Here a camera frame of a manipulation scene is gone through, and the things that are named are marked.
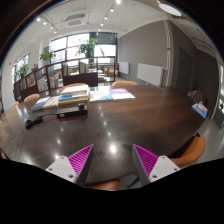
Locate dark wooden shelf unit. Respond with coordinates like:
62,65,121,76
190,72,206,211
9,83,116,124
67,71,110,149
13,56,119,101

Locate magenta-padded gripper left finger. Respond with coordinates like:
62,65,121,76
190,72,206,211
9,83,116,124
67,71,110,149
45,144,94,186

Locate black power strip cable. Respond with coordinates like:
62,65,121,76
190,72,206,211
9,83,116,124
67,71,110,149
24,112,58,130

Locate purple and white book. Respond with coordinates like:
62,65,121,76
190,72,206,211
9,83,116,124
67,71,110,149
109,87,137,102

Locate dark grey door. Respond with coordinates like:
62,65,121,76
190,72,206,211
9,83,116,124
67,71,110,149
176,46,195,98

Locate blue printed book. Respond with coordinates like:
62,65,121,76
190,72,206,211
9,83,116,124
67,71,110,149
191,102,209,119

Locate side window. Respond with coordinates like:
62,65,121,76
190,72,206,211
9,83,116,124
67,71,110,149
11,54,30,81

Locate round white ceiling lamps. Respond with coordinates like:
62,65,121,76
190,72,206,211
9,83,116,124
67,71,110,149
158,3,183,17

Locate ceiling track spotlights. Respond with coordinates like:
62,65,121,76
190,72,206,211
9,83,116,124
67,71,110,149
35,0,123,36

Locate medium green potted plant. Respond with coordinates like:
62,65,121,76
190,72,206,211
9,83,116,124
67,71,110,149
39,50,56,66

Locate cream hardcover book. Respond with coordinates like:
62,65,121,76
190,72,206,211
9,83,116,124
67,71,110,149
60,84,90,95

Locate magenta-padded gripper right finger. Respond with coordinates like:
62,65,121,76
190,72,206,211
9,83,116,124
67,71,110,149
132,144,181,187

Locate cyan and yellow programming book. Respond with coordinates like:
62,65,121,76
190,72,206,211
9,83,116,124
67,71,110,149
89,89,114,103

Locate small green potted plant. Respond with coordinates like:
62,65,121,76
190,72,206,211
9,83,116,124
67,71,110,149
15,63,31,79

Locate small white wall radiator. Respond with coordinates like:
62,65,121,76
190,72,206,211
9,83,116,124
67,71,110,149
118,61,130,75

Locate large white wall radiator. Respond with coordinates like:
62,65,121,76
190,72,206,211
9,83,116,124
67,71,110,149
136,63,164,87

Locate ceiling air conditioner unit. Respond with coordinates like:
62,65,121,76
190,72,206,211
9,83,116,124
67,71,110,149
63,13,89,28

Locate large green potted plant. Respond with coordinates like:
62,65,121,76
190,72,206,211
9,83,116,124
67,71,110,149
77,37,100,58

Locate large main window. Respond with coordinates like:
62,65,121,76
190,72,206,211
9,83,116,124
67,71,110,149
49,32,118,64

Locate blue and white thick book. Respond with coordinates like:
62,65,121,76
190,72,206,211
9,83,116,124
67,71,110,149
58,93,90,102

